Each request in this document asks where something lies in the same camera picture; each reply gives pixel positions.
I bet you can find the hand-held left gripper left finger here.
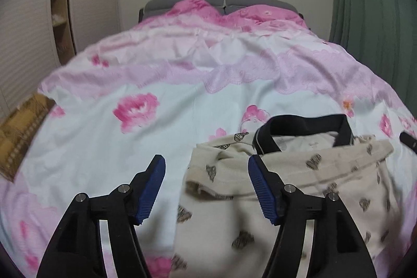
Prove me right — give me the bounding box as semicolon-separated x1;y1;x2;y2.
36;154;166;278

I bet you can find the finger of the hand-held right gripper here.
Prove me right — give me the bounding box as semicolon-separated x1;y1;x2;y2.
400;132;417;153

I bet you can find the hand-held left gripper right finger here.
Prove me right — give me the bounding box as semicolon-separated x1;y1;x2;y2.
248;155;378;278

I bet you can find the beige bear-print polo shirt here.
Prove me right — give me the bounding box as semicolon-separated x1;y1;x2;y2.
174;114;416;278

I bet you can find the pink floral duvet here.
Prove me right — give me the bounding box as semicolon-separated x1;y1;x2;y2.
0;0;417;278

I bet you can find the folded brown plaid cloth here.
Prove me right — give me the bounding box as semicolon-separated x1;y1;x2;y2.
0;93;57;183

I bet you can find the green curtain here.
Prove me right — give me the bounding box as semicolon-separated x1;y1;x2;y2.
327;0;417;122

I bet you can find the grey padded headboard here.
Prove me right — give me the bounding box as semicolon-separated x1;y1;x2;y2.
138;0;305;25

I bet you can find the wide white louvered wardrobe door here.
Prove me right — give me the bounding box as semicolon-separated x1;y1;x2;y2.
0;0;67;120

